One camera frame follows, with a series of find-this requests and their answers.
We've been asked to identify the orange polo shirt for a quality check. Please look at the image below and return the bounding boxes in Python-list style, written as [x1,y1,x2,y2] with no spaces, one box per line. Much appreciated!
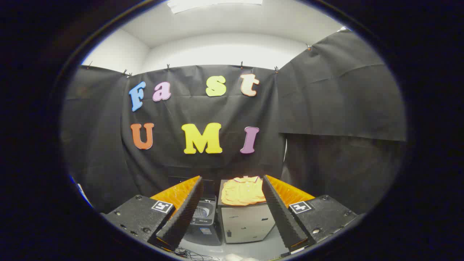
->
[221,176,268,206]

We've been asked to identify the black backdrop cloth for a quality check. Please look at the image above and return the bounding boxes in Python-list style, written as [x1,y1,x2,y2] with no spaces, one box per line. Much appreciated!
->
[61,29,407,214]

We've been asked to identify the black floor cables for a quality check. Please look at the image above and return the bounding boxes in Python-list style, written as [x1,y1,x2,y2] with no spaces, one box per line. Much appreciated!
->
[174,246,220,261]

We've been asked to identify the grey metal cabinet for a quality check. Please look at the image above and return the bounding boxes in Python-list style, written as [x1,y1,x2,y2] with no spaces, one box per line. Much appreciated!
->
[217,179,277,244]

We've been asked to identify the dark grey washing machine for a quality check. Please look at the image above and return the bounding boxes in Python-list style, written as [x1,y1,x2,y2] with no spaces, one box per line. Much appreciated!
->
[169,176,222,246]

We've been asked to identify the ceiling light panel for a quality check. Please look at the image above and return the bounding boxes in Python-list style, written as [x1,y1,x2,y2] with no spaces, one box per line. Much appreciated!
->
[167,0,263,14]

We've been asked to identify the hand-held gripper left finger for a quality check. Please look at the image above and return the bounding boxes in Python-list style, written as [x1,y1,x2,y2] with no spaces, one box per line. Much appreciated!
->
[101,176,204,251]

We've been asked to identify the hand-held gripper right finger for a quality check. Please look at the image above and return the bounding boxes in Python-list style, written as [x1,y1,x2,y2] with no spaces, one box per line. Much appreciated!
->
[262,175,359,254]

